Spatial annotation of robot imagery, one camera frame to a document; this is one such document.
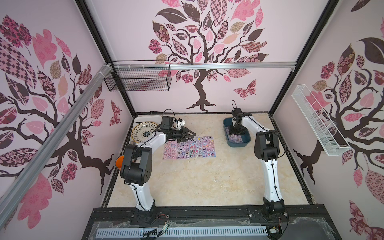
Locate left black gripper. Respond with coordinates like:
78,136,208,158
168,125,195,143

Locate character sticker sheet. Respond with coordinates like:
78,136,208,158
189,137,203,158
177,142,190,159
229,134,244,144

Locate teal plastic storage box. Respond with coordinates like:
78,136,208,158
223,118,251,148

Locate pink sticker sheet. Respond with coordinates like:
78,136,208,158
163,141,178,160

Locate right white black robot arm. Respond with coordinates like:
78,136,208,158
229,108,285,215

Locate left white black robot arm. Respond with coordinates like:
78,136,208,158
116,116,196,212

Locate patterned ceramic plate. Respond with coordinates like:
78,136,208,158
131,122,158,144

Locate orange cup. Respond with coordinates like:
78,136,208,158
115,156,124,170

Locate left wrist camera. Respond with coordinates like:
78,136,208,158
176,119,186,130

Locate black wire basket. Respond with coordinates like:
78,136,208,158
104,60,172,92

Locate white wire shelf basket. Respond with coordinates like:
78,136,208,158
292,85,352,157

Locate aluminium rail back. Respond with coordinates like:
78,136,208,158
114,62,297,70

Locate aluminium rail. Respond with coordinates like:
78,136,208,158
114,62,297,70
1,63,113,228

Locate white slotted cable duct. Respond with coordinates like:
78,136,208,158
95,226,268,240

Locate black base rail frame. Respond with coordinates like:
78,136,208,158
83,205,340,240

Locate aluminium rail left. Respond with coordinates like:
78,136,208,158
1,63,113,228

